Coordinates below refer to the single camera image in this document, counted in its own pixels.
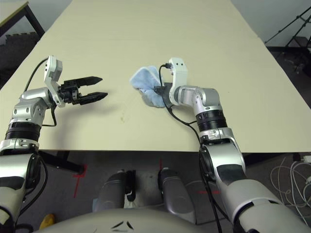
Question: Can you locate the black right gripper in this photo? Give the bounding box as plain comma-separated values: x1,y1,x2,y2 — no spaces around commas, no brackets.
154,82,174,108

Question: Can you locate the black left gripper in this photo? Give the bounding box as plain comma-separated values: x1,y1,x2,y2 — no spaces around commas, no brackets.
57,76,109,106

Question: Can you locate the light blue rag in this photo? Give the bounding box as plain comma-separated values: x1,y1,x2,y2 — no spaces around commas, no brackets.
129,65,167,108

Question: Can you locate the black table foot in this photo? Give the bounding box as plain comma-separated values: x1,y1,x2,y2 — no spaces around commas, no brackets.
38,150,84,174

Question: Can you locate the black foam floor mat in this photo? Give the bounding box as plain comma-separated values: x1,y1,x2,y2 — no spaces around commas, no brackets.
0,33,41,83

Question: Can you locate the grey right robot leg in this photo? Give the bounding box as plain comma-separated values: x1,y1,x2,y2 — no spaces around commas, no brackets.
157,167,198,224

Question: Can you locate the grey robot leg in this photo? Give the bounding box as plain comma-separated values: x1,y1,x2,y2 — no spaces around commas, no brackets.
157,167,198,224
93,169,137,215

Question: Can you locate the grey left robot leg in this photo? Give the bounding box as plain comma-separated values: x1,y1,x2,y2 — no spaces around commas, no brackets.
93,169,137,215

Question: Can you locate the black tripod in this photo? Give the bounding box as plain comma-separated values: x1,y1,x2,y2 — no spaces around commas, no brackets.
264,6,311,50

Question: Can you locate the grey robot torso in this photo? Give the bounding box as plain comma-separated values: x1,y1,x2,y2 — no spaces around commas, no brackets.
38,208,210,233

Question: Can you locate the yellow tool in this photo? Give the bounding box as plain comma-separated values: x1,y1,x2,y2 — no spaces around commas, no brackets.
39,213,55,230

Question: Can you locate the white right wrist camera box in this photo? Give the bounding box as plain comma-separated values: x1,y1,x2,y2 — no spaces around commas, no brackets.
167,57,189,106

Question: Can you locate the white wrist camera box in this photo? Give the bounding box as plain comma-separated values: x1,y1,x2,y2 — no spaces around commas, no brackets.
43,55,67,108
167,57,189,106

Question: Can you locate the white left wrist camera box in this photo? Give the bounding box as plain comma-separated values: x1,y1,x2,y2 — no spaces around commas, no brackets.
43,55,67,108

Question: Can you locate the wooden side table black frame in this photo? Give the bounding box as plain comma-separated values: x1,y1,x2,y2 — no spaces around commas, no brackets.
0,0,46,37

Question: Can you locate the white cable bundle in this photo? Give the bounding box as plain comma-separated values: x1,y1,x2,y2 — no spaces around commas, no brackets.
270,155,311,216

